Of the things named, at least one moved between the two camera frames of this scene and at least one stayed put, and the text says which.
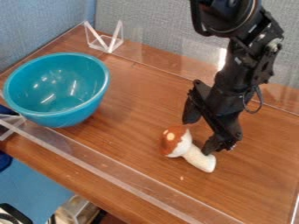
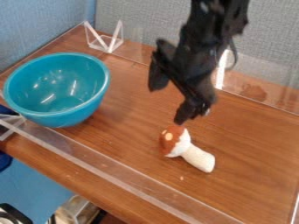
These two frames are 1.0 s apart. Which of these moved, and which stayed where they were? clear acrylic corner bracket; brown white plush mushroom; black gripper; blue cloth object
Moved: black gripper
Stayed: blue cloth object; brown white plush mushroom; clear acrylic corner bracket
